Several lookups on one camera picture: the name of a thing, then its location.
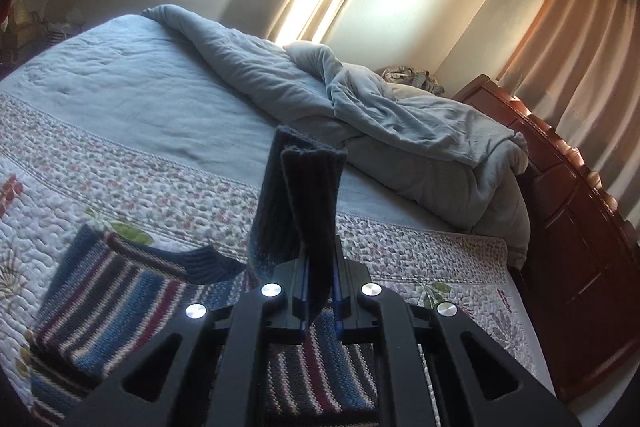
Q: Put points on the striped knit sweater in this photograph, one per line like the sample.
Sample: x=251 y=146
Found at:
x=100 y=307

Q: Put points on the floral quilted bedspread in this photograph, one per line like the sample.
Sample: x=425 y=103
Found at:
x=150 y=187

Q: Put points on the grey duvet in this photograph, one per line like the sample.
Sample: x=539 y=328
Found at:
x=280 y=77

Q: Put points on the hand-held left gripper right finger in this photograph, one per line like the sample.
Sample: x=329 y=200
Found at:
x=337 y=303

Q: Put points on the crumpled patterned cloth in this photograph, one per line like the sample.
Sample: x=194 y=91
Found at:
x=412 y=79

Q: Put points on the bedside clutter pile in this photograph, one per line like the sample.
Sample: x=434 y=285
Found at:
x=30 y=29

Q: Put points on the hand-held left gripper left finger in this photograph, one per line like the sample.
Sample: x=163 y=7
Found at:
x=303 y=303

